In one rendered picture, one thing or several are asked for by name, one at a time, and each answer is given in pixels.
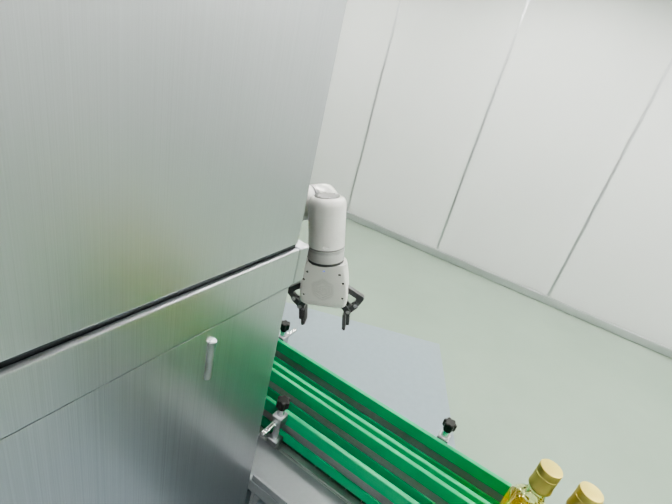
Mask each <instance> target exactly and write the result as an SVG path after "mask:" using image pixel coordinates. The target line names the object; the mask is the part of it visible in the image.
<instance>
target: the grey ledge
mask: <svg viewBox="0 0 672 504"><path fill-rule="evenodd" d="M248 489H249V490H250V491H252V492H251V496H250V501H249V504H256V503H257V501H258V500H259V499H261V500H262V501H263V502H264V503H266V504H347V503H346V502H344V501H343V500H342V499H340V498H339V497H338V496H337V495H335V494H334V493H333V492H331V491H330V490H329V489H328V488H326V487H325V486H324V485H322V484H321V483H320V482H318V481H317V480H316V479H315V478H313V477H312V476H311V475H309V474H308V473H307V472H305V471H304V470H303V469H302V468H300V467H299V466H298V465H296V464H295V463H294V462H293V461H291V460H290V459H289V458H287V457H286V456H285V455H283V454H282V453H281V452H280V451H278V450H277V449H273V448H272V447H271V446H269V445H268V444H267V443H266V441H265V440H264V439H263V438H261V437H260V436H259V435H258V440H257V445H256V450H255V455H254V460H253V465H252V470H251V475H250V480H249V484H248Z"/></svg>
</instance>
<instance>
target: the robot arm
mask: <svg viewBox="0 0 672 504"><path fill-rule="evenodd" d="M346 209H347V203H346V199H345V198H344V197H343V196H342V195H340V194H337V192H336V190H335V189H334V187H333V186H331V185H329V184H310V185H309V190H308V195H307V200H306V205H305V210H304V215H303V220H302V221H306V220H308V245H309V250H308V255H307V259H306V264H305V268H304V273H303V278H302V279H301V281H299V282H296V283H294V284H292V285H290V286H289V288H288V294H289V296H290V297H291V300H292V301H293V302H294V303H295V304H296V305H297V308H298V309H299V319H301V325H304V324H305V322H306V320H307V317H308V304H309V305H317V306H325V307H333V308H341V309H342V310H343V311H344V312H343V315H342V330H345V328H346V325H349V323H350V313H351V312H353V311H354V310H355V309H357V308H358V306H359V305H360V304H361V303H362V302H363V300H364V297H365V296H364V294H362V293H360V292H359V291H357V290H356V289H354V288H353V287H351V286H350V285H349V270H348V263H347V259H346V258H345V257H344V250H345V230H346ZM298 289H300V296H299V295H298V294H297V293H296V291H295V290H298ZM349 294H350V295H351V296H353V297H354V298H356V300H355V301H353V302H352V303H350V302H349V301H348V296H349Z"/></svg>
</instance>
